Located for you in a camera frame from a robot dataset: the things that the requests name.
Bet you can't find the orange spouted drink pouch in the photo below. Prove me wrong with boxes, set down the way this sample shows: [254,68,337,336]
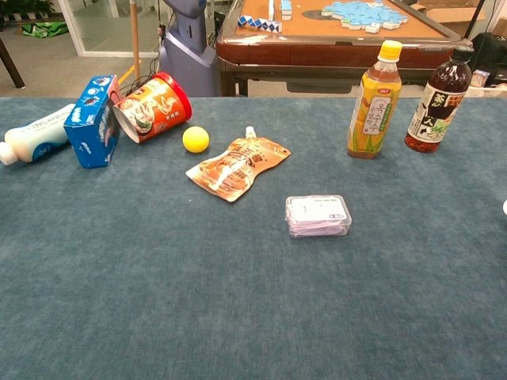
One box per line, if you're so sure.
[185,126,292,203]

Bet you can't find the clear plastic card box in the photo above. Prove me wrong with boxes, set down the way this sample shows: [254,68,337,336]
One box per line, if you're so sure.
[284,194,353,239]

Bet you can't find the yellow ball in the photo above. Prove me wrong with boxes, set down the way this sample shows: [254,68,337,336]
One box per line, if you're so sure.
[181,126,211,154]

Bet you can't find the red orange noodle cup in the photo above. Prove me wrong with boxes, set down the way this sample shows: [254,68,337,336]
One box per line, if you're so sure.
[112,71,193,144]

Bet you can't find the yellow capped tea bottle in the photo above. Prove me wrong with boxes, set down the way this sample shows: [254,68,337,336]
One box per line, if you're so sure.
[347,40,403,160]

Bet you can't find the brown mahjong table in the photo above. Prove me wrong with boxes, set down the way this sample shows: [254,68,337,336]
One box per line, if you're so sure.
[215,0,475,98]

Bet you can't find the blue white snake puzzle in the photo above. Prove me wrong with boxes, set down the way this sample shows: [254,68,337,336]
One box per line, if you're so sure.
[236,14,283,33]

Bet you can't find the blue cookie box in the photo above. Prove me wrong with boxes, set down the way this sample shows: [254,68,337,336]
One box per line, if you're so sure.
[63,74,122,169]

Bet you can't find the dark tea bottle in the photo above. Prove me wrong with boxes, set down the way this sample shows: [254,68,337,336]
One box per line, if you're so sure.
[403,45,473,154]

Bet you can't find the wooden pole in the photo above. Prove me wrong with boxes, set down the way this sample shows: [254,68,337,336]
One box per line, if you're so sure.
[129,0,142,80]

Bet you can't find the blue mahjong tile pile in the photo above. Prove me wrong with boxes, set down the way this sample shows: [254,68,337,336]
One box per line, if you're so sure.
[320,0,409,34]

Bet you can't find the white lotion bottle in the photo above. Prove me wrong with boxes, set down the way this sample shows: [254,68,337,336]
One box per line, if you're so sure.
[0,103,76,166]

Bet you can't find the white basket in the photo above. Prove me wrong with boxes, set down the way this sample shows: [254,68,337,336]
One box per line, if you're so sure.
[465,84,507,99]

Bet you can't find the cardboard box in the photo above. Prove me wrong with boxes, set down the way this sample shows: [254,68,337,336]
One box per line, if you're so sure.
[410,0,486,23]

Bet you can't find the green bag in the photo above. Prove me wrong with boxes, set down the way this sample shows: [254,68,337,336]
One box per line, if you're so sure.
[21,21,69,39]

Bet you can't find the dark furniture leg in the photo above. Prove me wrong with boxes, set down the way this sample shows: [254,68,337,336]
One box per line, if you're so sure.
[0,37,25,89]

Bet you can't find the black bag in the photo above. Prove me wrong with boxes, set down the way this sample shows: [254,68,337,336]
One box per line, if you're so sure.
[470,32,507,87]

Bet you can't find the black slanted pole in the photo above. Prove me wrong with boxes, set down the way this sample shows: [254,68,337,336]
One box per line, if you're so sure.
[463,0,486,40]

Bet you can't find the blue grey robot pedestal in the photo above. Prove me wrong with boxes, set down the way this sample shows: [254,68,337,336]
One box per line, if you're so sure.
[158,0,219,98]

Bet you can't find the black floor cables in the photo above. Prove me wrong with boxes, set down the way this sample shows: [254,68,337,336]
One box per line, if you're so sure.
[118,57,162,96]

